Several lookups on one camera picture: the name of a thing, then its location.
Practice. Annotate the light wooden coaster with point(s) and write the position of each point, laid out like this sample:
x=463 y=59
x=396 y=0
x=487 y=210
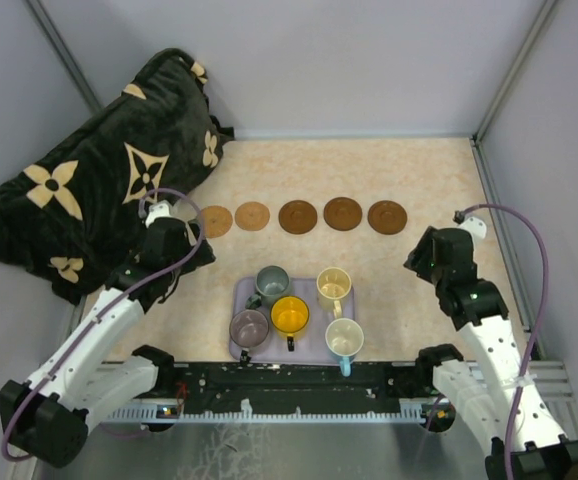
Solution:
x=252 y=216
x=216 y=220

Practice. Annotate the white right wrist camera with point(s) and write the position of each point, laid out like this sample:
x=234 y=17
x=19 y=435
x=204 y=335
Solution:
x=476 y=227

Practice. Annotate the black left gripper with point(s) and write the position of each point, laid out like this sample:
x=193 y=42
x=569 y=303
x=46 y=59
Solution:
x=203 y=257

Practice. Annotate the yellow mug black handle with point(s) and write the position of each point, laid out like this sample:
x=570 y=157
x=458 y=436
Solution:
x=290 y=317

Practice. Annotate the white mug blue handle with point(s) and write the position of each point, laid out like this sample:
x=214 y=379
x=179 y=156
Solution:
x=344 y=338

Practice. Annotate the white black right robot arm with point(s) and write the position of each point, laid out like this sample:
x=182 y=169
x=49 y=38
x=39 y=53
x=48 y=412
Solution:
x=505 y=412

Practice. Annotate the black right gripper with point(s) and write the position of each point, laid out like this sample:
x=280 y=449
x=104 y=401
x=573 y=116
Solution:
x=418 y=256

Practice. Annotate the purple mug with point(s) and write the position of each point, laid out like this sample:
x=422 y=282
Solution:
x=248 y=330

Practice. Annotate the cream mug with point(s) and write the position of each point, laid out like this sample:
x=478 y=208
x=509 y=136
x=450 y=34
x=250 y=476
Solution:
x=333 y=285

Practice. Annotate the black floral plush blanket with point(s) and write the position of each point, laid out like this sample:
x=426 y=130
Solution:
x=72 y=217

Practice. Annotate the dark brown coaster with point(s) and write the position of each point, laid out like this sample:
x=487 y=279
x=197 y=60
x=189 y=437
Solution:
x=387 y=217
x=297 y=217
x=342 y=213

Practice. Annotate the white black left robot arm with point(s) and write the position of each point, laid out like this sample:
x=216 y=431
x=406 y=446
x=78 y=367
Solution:
x=50 y=415

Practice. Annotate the lavender plastic tray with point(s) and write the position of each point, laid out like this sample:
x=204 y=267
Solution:
x=310 y=348

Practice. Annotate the grey mug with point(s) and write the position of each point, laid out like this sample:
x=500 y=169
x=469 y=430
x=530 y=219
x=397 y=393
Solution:
x=271 y=284

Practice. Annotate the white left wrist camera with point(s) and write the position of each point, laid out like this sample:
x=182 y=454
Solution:
x=157 y=211

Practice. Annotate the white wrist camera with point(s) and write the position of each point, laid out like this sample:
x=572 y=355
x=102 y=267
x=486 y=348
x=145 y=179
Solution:
x=157 y=211
x=476 y=227

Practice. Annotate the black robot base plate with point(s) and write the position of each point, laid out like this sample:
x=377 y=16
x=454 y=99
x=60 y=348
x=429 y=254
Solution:
x=378 y=387

